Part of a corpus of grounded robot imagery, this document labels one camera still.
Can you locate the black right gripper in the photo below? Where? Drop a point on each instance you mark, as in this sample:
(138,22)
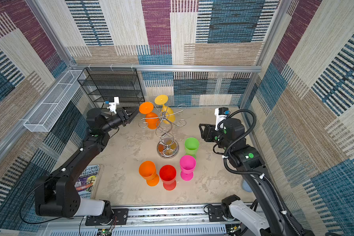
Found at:
(207,137)

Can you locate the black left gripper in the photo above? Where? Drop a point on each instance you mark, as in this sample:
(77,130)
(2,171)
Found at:
(124,116)

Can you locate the green wine glass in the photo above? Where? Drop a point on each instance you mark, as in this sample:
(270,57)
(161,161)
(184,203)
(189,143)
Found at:
(191,146)

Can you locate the orange wine glass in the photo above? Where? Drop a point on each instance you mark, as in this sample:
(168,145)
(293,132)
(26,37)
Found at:
(148,171)
(151,118)

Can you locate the pink wine glass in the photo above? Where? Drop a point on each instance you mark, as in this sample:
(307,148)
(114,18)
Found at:
(187,165)

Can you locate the yellow wine glass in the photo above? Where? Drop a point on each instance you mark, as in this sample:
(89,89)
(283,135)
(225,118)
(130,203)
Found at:
(166,113)

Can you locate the red wine glass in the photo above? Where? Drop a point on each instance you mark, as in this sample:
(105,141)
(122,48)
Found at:
(168,176)

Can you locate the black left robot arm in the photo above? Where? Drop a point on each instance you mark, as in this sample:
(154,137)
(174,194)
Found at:
(55,195)

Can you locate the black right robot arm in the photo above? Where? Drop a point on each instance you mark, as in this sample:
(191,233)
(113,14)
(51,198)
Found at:
(243,159)

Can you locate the chrome wine glass rack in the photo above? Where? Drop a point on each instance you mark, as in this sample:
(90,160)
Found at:
(167,146)

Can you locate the blue grey glasses case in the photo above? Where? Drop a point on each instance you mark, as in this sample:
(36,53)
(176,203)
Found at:
(246,187)

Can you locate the colourful paperback book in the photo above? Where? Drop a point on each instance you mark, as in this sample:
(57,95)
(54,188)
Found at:
(86,181)

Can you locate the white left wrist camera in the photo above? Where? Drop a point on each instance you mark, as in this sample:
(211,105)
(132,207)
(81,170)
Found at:
(112,103)

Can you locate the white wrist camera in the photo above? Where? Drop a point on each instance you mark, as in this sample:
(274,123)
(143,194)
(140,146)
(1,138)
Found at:
(221,114)
(112,103)

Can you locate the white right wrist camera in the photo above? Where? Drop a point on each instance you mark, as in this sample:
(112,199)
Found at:
(221,114)

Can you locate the black wire mesh shelf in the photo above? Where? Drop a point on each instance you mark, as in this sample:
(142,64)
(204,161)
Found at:
(102,85)

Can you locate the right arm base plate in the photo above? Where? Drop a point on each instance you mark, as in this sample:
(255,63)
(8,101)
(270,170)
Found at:
(215,214)

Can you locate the white wire mesh basket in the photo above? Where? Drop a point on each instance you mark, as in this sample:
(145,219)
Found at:
(46,114)

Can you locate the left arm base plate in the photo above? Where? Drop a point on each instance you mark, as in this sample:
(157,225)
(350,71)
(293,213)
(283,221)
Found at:
(117,216)

